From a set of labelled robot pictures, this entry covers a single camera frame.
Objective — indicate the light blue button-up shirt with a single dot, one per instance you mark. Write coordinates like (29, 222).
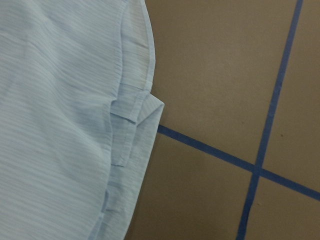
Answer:
(78, 121)

